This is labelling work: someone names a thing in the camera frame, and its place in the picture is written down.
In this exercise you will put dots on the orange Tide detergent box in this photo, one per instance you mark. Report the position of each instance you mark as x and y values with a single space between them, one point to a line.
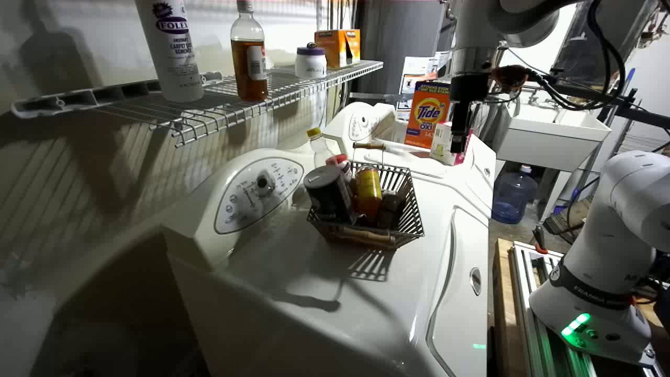
429 107

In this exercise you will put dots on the white wire shelf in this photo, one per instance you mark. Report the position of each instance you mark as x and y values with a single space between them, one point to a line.
188 122

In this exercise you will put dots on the small white pink box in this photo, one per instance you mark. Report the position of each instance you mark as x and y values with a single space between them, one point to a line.
440 145

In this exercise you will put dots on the white utility sink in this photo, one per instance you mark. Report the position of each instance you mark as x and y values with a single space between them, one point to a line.
552 139

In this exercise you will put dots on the clear bottle with brown liquid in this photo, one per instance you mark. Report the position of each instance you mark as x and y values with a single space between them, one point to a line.
248 54

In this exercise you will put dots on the white washing machine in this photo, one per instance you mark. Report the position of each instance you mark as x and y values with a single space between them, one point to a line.
268 296
374 132

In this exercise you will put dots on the blue water jug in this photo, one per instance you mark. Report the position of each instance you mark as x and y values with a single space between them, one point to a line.
512 194

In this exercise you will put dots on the orange box on shelf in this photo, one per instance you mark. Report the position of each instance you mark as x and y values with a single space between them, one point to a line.
342 46

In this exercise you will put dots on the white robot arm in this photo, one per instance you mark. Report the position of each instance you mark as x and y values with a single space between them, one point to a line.
587 299

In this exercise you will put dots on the yellow bottle in basket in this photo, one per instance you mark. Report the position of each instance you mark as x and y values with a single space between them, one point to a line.
369 194

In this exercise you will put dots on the brown wicker basket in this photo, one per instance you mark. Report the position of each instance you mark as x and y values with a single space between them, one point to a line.
398 221

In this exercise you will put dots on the clear bottle yellow cap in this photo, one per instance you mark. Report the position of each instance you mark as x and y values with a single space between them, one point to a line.
319 146

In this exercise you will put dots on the white jar purple lid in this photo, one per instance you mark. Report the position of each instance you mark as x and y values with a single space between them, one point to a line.
311 62

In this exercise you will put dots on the dark cylindrical can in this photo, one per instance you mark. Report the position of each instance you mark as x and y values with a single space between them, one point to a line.
325 194

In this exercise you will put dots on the tall white spray bottle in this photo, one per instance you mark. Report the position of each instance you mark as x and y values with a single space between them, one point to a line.
167 35

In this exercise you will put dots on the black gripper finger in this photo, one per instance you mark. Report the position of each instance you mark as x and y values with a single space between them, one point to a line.
457 145

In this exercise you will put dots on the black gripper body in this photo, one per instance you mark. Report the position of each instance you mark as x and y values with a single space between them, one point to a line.
465 91

